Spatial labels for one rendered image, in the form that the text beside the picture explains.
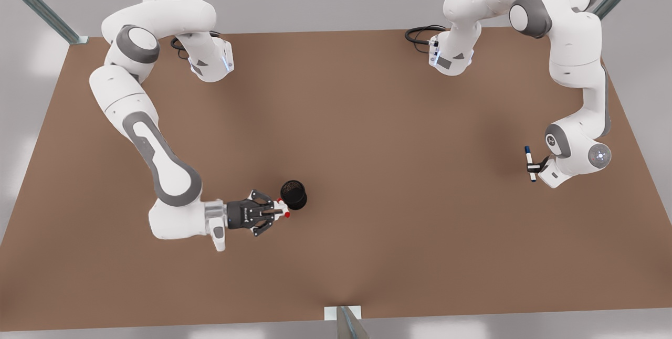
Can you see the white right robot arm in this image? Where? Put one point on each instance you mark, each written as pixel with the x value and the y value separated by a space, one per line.
pixel 131 103

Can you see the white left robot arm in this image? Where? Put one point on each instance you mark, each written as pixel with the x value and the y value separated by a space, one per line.
pixel 577 50

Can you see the white pen with blue cap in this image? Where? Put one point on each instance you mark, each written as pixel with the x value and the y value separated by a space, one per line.
pixel 529 161

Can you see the black mesh pen cup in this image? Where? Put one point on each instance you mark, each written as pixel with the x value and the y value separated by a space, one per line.
pixel 295 196

